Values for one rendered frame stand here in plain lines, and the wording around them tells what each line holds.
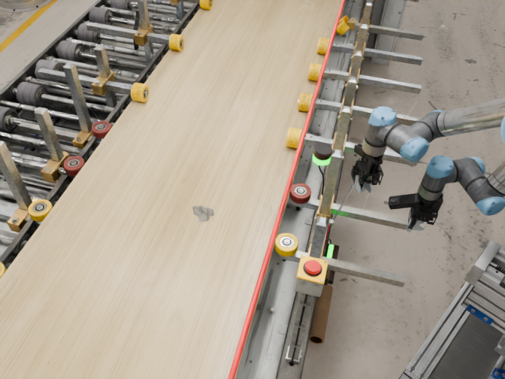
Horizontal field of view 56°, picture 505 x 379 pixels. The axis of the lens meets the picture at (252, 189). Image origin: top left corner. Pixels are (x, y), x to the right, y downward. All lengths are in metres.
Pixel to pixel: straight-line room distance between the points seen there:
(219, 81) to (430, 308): 1.59
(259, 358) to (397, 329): 1.05
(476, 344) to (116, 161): 1.76
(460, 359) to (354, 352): 0.48
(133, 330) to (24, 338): 0.31
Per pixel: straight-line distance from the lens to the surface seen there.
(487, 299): 1.76
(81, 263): 1.67
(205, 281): 1.56
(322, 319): 2.46
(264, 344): 1.77
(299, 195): 1.79
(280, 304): 1.85
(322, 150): 1.59
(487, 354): 2.47
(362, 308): 2.62
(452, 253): 3.00
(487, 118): 1.44
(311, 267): 1.20
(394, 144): 1.48
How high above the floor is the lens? 2.22
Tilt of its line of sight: 47 degrees down
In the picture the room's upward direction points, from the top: 3 degrees clockwise
